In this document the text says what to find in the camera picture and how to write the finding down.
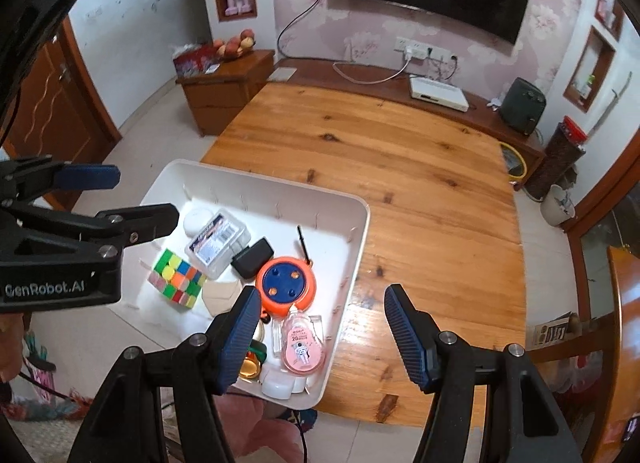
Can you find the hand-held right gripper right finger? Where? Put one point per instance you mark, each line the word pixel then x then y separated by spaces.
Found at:
pixel 407 338

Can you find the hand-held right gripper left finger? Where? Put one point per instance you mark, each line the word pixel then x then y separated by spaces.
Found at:
pixel 240 338

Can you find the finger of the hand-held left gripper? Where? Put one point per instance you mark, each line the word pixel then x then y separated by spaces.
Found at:
pixel 85 177
pixel 140 223

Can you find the green and gold cylinder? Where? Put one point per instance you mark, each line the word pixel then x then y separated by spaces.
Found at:
pixel 252 363

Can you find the clear printed small case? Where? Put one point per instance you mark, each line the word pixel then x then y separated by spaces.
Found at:
pixel 276 338

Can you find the beige box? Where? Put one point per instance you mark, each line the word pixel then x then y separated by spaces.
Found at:
pixel 220 298

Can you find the white round case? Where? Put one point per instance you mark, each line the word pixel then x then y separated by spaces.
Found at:
pixel 196 220

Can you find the white charger block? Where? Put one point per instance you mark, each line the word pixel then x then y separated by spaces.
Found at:
pixel 277 387

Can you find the pink correction tape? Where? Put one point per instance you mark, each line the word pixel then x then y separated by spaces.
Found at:
pixel 302 348

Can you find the colourful puzzle cube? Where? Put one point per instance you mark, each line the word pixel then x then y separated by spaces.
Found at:
pixel 175 278

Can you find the orange and blue reel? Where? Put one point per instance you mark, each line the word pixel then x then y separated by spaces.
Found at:
pixel 285 285

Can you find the clear plastic box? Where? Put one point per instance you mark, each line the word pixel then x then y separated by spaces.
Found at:
pixel 217 243

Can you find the black case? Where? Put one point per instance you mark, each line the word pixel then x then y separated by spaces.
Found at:
pixel 252 257

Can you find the white plastic tray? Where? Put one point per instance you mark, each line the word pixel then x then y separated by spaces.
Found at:
pixel 320 223

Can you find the brown wooden door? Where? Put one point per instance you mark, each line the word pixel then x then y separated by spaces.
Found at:
pixel 60 113

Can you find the person's pink clothed leg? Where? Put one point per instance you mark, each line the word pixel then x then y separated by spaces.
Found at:
pixel 255 433

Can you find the wooden side cabinet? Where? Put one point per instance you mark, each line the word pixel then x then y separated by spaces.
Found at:
pixel 220 98

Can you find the red tissue box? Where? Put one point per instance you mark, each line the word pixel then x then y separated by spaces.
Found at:
pixel 192 63

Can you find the wooden chair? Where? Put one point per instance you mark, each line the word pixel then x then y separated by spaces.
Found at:
pixel 565 338

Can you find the white bucket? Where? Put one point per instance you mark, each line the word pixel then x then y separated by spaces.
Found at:
pixel 556 208

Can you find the fruit bowl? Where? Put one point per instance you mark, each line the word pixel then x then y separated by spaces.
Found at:
pixel 235 45

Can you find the grey pad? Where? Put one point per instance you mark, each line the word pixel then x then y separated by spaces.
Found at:
pixel 281 74

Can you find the yellow rimmed trash bin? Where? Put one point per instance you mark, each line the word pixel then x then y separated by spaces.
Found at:
pixel 515 163

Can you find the glass door cabinet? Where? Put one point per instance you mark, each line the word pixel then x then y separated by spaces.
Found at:
pixel 600 243

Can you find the orange wooden round table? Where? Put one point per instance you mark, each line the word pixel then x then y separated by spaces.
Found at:
pixel 627 343

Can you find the smartphone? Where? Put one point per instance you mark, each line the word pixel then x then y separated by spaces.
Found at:
pixel 632 430

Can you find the white set-top box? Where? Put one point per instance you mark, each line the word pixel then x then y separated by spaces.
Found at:
pixel 437 93

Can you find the dark green air fryer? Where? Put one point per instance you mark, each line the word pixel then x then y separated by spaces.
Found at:
pixel 522 105

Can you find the white plugged charger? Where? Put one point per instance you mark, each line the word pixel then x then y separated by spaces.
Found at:
pixel 414 52

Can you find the sheathed sword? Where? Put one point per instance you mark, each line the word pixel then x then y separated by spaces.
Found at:
pixel 607 105

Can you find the white wall outlet strip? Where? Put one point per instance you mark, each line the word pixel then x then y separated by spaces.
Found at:
pixel 425 45

